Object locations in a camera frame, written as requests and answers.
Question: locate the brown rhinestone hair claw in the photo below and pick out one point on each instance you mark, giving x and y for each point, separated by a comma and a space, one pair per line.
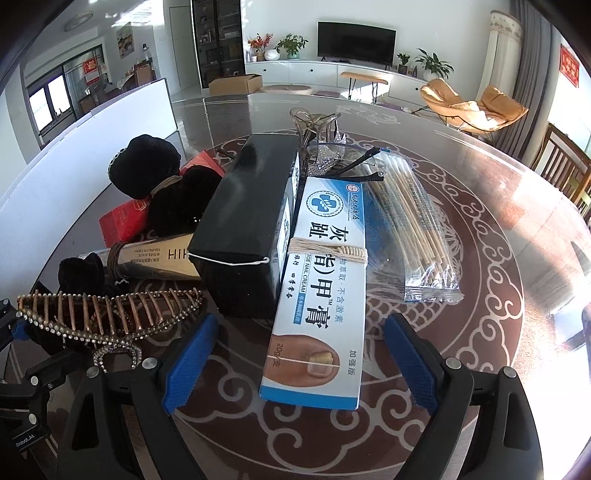
111, 314

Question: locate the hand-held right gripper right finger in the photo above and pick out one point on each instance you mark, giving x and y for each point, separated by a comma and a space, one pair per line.
411, 364

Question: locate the blue white cream box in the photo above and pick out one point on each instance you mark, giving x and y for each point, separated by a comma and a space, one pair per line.
314, 300

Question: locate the green potted plant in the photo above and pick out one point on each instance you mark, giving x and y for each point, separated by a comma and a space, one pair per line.
292, 45

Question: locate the gold cosmetic tube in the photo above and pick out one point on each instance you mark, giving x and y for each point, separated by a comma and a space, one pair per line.
157, 261

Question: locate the black frame glasses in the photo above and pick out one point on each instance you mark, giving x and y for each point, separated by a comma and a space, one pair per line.
364, 159

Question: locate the red box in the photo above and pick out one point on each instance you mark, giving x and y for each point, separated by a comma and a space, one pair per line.
122, 221

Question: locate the clear plastic hair claw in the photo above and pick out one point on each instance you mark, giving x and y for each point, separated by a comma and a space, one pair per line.
302, 121

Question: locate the round ceiling lamp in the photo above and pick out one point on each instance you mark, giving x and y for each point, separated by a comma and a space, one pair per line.
79, 22

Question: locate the black television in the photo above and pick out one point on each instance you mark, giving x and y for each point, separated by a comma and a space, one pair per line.
355, 41

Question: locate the black velvet scrunchie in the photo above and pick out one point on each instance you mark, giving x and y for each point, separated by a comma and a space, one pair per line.
81, 274
143, 164

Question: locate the wooden dining chair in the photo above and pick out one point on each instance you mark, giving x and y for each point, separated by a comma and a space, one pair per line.
561, 157

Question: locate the cotton swab packet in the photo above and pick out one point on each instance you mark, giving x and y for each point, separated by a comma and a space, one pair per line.
415, 230

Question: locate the wooden bench stool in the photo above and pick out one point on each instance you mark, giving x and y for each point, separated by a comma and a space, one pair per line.
364, 77

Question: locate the brown patterned glass desktop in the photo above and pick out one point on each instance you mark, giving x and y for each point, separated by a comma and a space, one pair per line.
480, 323

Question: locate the white television cabinet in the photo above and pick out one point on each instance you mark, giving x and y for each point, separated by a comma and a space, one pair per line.
323, 74

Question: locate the window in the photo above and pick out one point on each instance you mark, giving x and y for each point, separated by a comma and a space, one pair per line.
48, 104

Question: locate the black cardboard box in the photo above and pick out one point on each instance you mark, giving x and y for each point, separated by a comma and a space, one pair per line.
240, 207

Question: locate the framed wall painting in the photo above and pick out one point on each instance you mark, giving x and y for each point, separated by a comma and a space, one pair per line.
125, 40

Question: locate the rhinestone bow hair clip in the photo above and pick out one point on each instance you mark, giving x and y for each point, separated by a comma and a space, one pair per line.
339, 137

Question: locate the grey curtain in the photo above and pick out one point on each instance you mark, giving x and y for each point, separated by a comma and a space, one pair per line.
535, 83

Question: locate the white door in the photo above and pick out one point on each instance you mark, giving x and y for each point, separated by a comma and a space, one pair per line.
181, 50

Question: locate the tan lounge chair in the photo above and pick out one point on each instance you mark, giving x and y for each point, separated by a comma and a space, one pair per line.
443, 99
501, 108

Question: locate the red window sign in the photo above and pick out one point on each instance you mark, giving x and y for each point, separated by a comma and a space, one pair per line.
91, 70

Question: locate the red flower vase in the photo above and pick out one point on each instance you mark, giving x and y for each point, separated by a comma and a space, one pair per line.
258, 46

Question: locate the large leafy potted plant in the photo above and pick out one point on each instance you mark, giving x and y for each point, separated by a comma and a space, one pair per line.
434, 64

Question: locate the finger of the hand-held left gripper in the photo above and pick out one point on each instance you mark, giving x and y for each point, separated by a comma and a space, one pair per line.
55, 371
17, 330

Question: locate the small potted plant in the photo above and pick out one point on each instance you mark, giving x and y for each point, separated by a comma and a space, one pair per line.
403, 62

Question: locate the dark glass display cabinet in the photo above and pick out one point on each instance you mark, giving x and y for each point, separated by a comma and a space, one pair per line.
217, 41

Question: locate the red wall hanging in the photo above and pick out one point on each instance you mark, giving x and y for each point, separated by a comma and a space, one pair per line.
569, 67

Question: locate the black sequined scrunchie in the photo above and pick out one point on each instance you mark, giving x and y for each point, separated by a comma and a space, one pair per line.
184, 205

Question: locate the white curtain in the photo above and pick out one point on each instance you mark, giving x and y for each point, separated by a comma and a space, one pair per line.
501, 50

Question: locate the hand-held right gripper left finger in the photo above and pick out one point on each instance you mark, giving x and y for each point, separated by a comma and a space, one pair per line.
191, 364

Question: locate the white partition board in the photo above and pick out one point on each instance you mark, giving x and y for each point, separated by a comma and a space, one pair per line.
69, 157

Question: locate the white round vase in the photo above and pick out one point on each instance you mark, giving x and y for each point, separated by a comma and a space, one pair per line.
271, 55

